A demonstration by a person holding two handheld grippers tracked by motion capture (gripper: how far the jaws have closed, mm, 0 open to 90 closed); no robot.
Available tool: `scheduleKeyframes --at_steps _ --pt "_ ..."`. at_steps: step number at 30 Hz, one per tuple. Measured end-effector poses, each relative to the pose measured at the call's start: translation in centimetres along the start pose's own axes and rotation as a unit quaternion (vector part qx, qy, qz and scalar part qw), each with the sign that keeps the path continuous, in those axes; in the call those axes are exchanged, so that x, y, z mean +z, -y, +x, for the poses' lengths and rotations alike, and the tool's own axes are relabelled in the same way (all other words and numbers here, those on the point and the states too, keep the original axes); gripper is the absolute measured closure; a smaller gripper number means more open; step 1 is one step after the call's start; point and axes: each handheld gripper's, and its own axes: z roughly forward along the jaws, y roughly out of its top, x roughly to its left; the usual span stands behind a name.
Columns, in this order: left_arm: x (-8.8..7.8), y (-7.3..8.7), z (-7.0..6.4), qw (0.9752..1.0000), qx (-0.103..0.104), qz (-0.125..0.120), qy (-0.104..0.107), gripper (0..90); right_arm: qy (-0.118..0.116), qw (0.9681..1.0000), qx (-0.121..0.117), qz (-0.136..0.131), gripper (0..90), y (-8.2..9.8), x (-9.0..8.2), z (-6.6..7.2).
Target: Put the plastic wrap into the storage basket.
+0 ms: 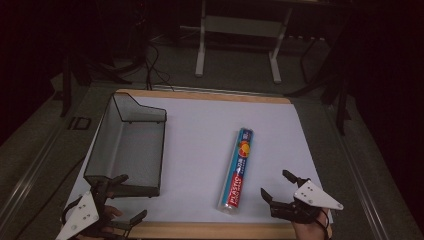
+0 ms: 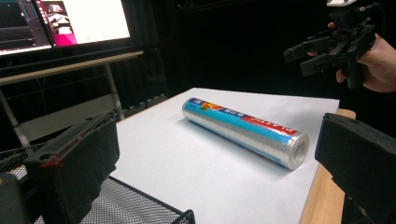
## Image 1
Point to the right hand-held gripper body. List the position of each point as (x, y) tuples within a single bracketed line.
[(311, 196)]

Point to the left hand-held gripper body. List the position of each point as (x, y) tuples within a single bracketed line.
[(81, 213)]

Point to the person's left hand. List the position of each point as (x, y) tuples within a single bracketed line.
[(113, 212)]

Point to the person's right hand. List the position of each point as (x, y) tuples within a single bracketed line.
[(308, 230)]

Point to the blue and red foil box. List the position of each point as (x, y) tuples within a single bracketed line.
[(238, 166)]

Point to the black stand leg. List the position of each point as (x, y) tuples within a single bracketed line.
[(342, 106)]

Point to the white work mat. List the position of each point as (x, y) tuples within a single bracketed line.
[(200, 133)]

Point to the black rectangular bracket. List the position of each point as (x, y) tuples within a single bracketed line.
[(80, 123)]

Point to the white metal stand frame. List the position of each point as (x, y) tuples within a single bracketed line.
[(200, 50)]

